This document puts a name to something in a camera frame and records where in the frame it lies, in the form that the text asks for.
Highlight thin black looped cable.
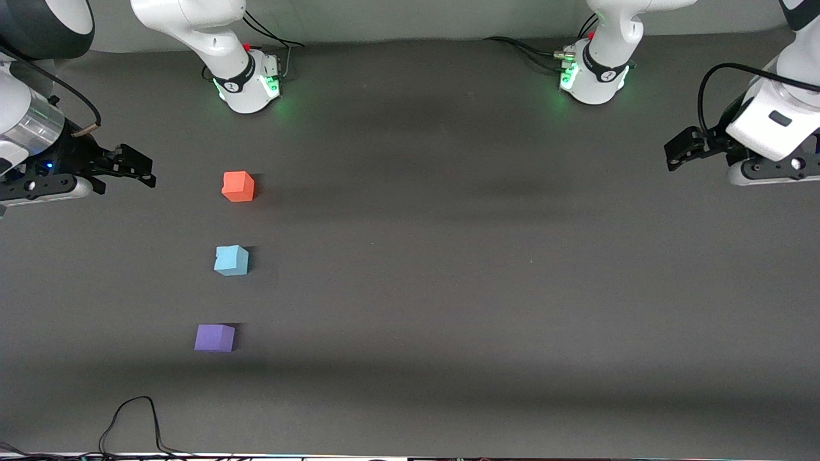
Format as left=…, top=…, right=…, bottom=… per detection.
left=98, top=396, right=193, bottom=459

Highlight left arm base black cable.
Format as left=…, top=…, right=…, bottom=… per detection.
left=482, top=13, right=600, bottom=72

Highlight purple foam block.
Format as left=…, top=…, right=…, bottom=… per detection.
left=194, top=324, right=236, bottom=353

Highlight orange foam block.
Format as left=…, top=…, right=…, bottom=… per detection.
left=222, top=171, right=256, bottom=203

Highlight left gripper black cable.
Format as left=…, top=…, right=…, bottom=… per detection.
left=696, top=62, right=820, bottom=138

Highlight black cable at table edge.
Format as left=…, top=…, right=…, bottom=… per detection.
left=0, top=441, right=100, bottom=461

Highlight arm base black cable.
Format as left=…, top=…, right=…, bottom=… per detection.
left=482, top=13, right=600, bottom=72
left=242, top=5, right=304, bottom=81

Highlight light blue foam block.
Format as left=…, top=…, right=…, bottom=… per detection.
left=213, top=245, right=250, bottom=277

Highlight right arm base black cable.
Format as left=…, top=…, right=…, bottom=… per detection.
left=242, top=5, right=304, bottom=81

